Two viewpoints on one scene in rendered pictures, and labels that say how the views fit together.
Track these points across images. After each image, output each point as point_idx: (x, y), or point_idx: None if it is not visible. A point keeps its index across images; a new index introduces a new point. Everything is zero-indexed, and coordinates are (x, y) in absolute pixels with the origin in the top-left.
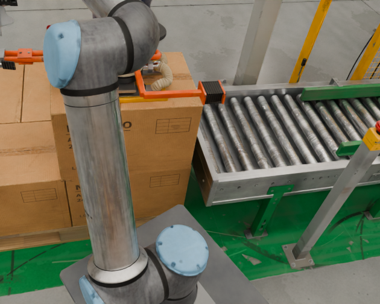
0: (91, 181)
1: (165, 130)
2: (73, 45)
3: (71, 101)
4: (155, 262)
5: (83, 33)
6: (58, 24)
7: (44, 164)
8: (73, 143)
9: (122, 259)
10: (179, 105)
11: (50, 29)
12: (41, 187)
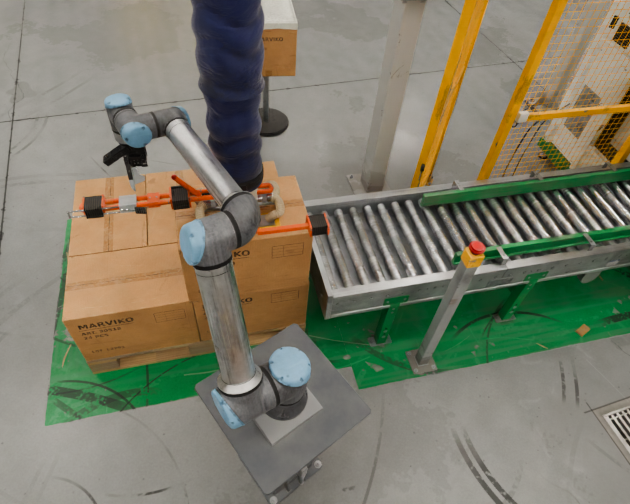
0: (217, 324)
1: (281, 254)
2: (200, 241)
3: (200, 273)
4: (268, 377)
5: (206, 231)
6: (190, 226)
7: (172, 287)
8: (203, 298)
9: (242, 376)
10: (291, 233)
11: (184, 229)
12: (171, 308)
